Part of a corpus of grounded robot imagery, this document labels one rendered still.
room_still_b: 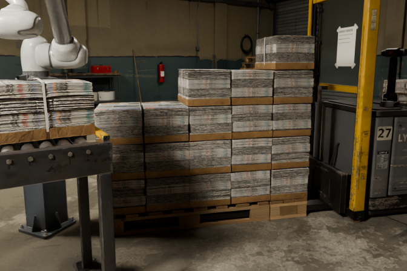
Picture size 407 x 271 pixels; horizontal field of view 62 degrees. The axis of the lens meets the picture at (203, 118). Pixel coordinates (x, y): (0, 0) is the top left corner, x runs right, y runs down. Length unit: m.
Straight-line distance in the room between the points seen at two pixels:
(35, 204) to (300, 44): 2.04
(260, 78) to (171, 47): 7.34
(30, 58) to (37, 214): 1.00
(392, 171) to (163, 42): 7.55
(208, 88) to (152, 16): 7.29
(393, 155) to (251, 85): 1.14
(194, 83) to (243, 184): 0.78
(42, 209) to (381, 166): 2.30
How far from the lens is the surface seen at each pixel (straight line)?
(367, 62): 2.45
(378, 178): 2.72
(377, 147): 2.64
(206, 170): 2.28
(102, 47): 8.90
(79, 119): 1.50
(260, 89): 2.29
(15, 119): 1.45
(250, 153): 2.35
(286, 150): 2.45
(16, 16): 1.50
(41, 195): 2.45
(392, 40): 8.73
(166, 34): 9.48
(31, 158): 1.33
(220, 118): 2.23
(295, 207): 2.62
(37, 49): 2.34
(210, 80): 2.19
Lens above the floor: 1.10
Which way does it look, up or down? 9 degrees down
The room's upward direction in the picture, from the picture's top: straight up
